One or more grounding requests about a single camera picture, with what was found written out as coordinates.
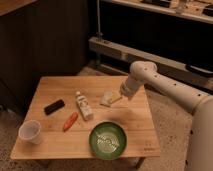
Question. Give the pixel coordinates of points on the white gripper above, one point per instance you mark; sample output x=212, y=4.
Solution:
x=128, y=89

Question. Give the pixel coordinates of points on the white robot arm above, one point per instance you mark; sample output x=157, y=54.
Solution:
x=196, y=102

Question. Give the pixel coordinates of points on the green ceramic bowl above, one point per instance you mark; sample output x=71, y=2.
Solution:
x=107, y=141

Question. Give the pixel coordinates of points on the white squeeze bottle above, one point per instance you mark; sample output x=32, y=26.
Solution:
x=84, y=106

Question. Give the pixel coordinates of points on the orange toy carrot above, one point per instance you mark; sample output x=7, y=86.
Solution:
x=70, y=121

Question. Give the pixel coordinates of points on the wooden table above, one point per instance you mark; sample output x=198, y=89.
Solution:
x=69, y=107

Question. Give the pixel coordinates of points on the black rectangular block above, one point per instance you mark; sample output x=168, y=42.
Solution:
x=54, y=107

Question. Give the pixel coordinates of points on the dark wooden cabinet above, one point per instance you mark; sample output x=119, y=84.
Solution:
x=45, y=38

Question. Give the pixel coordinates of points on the white paper cup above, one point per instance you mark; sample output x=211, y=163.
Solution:
x=30, y=131

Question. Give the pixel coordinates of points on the grey metal shelf frame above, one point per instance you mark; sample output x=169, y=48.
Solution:
x=176, y=34

